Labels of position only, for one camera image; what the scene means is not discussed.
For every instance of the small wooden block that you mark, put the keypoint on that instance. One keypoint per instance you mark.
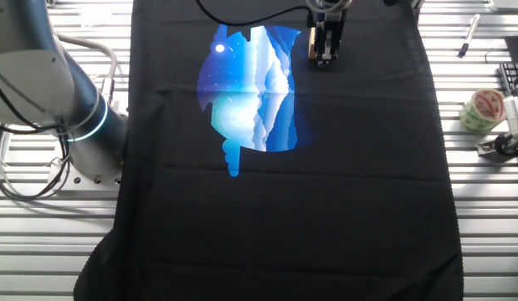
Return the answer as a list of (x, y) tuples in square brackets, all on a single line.
[(312, 44)]

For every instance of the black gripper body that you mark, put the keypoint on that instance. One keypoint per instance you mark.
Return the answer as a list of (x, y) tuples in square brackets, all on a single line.
[(342, 29)]

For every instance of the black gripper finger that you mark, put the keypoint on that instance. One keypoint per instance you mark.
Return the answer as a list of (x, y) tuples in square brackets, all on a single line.
[(331, 42), (320, 39)]

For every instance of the printed packing tape roll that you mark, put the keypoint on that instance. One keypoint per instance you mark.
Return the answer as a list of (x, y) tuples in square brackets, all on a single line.
[(472, 119)]

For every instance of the silver clamp tool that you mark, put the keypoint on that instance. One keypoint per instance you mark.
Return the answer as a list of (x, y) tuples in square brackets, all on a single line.
[(488, 148)]

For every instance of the silver marker pen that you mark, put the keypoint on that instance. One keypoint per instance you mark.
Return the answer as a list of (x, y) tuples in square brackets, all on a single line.
[(469, 35)]

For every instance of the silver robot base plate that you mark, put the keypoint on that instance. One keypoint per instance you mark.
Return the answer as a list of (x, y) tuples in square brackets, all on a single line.
[(87, 184)]

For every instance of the silver flat device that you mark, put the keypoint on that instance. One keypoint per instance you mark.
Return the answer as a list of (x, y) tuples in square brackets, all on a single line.
[(509, 4)]

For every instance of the black t-shirt with blue print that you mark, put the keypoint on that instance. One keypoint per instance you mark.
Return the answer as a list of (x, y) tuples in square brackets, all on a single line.
[(283, 230)]

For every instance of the black keyboard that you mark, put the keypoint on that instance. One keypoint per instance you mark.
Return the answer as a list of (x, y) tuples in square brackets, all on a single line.
[(514, 79)]

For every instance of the black box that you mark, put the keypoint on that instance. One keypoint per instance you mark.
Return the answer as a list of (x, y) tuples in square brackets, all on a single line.
[(517, 50)]

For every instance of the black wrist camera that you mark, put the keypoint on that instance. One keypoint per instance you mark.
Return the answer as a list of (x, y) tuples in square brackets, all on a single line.
[(391, 2)]

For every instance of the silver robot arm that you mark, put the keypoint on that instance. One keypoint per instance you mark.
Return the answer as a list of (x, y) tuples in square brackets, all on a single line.
[(32, 83)]

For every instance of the silver camera unit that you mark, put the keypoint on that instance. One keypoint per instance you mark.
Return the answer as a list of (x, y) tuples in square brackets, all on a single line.
[(516, 115)]

